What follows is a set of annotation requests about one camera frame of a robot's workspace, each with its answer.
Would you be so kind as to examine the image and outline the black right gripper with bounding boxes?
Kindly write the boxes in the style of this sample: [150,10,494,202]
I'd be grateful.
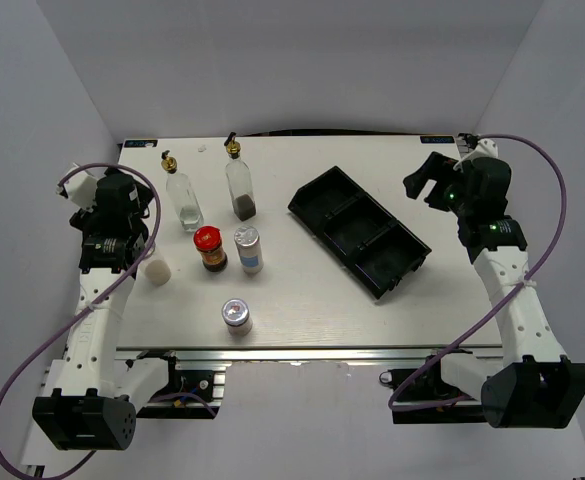
[402,152,474,218]

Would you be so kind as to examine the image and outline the clear glass oil bottle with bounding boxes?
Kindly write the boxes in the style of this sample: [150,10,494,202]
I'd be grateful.
[161,150,204,233]

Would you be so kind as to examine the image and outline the red lid sauce jar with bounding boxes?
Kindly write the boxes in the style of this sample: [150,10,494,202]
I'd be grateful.
[193,225,228,272]

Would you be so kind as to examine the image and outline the glass bottle with dark sauce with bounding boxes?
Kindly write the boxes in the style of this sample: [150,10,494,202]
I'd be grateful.
[224,132,256,221]

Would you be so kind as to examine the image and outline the blue label spice jar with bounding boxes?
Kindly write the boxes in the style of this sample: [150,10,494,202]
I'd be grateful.
[234,225,263,274]

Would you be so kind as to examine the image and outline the silver lid spice jar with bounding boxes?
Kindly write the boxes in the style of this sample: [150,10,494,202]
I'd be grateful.
[221,298,253,336]

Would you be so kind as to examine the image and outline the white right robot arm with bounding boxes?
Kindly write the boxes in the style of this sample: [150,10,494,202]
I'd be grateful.
[404,152,585,429]

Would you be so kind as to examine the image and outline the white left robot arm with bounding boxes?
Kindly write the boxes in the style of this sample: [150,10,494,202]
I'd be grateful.
[32,169,154,451]

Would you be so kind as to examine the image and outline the right table logo sticker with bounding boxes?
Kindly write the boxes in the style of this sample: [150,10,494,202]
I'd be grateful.
[420,135,456,144]

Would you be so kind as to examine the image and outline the table logo sticker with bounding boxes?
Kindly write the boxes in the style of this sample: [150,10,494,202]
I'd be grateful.
[123,139,158,149]
[420,135,456,144]

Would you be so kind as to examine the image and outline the black three-compartment tray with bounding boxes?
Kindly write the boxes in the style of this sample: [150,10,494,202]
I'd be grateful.
[288,166,431,300]

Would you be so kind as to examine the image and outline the left table logo sticker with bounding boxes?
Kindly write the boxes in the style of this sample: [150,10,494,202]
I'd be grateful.
[123,139,158,149]

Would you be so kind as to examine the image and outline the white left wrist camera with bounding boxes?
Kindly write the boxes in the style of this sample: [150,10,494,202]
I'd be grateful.
[56,170,97,211]

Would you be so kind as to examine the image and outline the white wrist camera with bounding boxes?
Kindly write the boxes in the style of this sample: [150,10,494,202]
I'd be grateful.
[456,133,498,161]
[56,170,97,211]

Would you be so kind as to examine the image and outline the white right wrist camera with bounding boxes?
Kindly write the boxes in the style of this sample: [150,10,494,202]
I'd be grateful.
[456,133,498,161]

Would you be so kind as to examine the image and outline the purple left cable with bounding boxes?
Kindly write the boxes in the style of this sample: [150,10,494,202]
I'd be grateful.
[0,163,163,476]

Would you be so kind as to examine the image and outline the aluminium table frame rail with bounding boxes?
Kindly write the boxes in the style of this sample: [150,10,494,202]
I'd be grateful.
[36,132,508,480]

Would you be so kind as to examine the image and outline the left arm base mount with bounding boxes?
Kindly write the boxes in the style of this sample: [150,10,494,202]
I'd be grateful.
[116,351,227,420]

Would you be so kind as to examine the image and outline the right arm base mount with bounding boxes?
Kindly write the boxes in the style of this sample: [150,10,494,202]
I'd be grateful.
[378,364,486,425]

